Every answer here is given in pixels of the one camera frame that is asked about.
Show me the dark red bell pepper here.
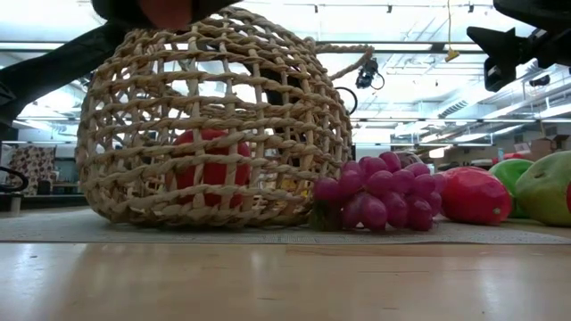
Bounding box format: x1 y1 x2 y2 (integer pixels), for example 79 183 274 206
137 0 194 31

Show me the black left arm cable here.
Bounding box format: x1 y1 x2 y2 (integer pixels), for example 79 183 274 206
0 165 30 193

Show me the floral patterned cloth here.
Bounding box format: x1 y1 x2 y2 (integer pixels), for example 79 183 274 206
7 145 57 196

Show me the black metal table frame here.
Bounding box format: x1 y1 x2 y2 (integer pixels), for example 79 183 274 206
0 193 90 210

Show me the woven rope basket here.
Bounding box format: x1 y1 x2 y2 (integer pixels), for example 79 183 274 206
74 4 376 229

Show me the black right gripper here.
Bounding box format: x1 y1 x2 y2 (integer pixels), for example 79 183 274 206
466 26 571 93

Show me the green pear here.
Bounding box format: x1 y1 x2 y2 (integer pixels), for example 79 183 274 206
513 150 571 227

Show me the green apple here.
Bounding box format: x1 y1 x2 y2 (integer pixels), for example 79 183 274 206
488 158 535 219

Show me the cardboard box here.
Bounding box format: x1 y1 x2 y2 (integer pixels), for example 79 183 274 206
529 136 571 164

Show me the red container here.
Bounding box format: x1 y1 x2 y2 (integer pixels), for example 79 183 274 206
492 152 527 167

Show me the yellow hanging cord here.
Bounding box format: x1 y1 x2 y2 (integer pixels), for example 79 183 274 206
445 0 461 63

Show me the grey woven placemat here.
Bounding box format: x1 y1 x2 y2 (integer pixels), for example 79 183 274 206
0 208 571 245

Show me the dark red apple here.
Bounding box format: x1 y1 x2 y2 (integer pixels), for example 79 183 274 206
393 150 424 167

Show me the long red chili pepper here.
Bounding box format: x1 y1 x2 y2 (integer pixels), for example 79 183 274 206
439 165 514 226

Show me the black hanging camera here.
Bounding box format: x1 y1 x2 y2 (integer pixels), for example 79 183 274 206
354 57 385 91

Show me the purple grape bunch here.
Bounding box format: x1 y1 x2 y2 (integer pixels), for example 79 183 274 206
311 151 449 233

